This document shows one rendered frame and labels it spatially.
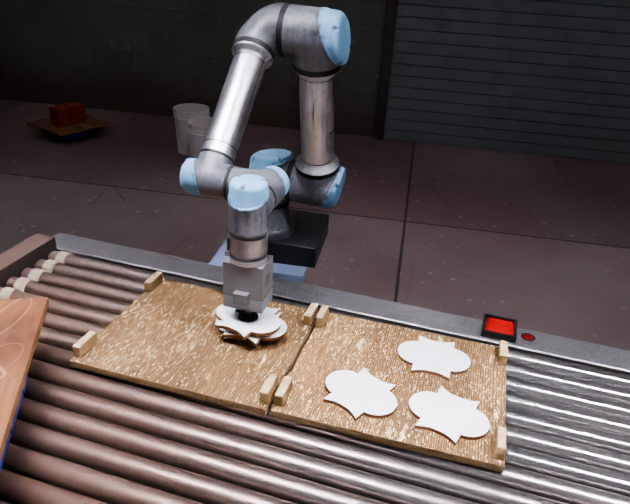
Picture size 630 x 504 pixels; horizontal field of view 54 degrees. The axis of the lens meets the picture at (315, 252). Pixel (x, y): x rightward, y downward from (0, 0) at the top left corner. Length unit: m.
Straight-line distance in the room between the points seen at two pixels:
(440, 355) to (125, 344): 0.65
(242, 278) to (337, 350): 0.25
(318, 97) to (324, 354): 0.60
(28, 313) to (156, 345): 0.25
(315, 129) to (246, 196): 0.44
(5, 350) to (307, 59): 0.85
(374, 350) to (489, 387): 0.24
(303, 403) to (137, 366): 0.34
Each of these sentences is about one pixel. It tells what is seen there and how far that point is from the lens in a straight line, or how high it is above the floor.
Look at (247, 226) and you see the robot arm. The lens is 1.17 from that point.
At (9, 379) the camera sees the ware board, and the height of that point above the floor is 1.04.
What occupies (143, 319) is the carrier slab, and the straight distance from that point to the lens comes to 1.40.
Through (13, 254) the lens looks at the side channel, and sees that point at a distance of 1.72.
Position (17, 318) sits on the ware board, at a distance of 1.27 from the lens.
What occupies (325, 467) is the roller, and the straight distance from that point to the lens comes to 1.08.
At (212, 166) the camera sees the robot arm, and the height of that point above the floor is 1.27.
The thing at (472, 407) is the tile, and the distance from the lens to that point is 1.20.
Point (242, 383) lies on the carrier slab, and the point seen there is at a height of 0.94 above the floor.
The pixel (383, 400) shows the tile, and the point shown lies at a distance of 1.18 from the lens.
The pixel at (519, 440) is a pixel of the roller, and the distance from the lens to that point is 1.21.
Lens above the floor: 1.70
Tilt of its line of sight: 27 degrees down
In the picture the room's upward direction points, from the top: 3 degrees clockwise
